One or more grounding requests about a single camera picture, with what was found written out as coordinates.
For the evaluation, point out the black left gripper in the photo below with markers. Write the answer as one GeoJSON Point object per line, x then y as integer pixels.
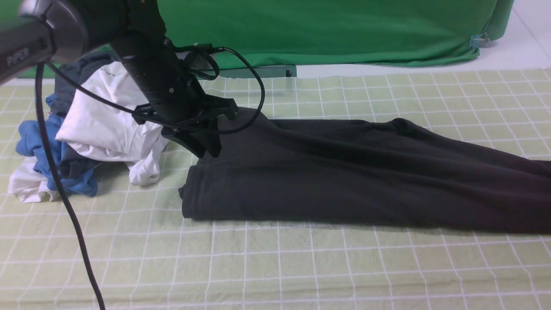
{"type": "Point", "coordinates": [173, 94]}

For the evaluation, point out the dark gray long-sleeved shirt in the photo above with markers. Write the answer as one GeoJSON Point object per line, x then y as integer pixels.
{"type": "Point", "coordinates": [393, 174]}

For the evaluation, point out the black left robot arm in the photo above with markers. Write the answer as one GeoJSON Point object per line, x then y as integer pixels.
{"type": "Point", "coordinates": [62, 31]}

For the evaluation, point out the white crumpled shirt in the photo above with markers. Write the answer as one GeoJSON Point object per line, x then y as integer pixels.
{"type": "Point", "coordinates": [100, 132]}

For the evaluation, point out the green backdrop cloth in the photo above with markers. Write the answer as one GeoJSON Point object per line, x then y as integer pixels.
{"type": "Point", "coordinates": [405, 33]}

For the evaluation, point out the light green checkered tablecloth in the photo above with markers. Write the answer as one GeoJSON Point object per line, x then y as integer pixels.
{"type": "Point", "coordinates": [146, 256]}

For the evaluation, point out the blue crumpled garment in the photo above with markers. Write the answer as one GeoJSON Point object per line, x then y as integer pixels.
{"type": "Point", "coordinates": [76, 172]}

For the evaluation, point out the white garment under pile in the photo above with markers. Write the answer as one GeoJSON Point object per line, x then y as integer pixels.
{"type": "Point", "coordinates": [30, 186]}

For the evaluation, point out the blue binder clip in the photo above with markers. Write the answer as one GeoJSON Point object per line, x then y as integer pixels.
{"type": "Point", "coordinates": [479, 41]}

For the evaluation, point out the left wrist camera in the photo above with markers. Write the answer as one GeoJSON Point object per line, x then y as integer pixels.
{"type": "Point", "coordinates": [198, 60]}

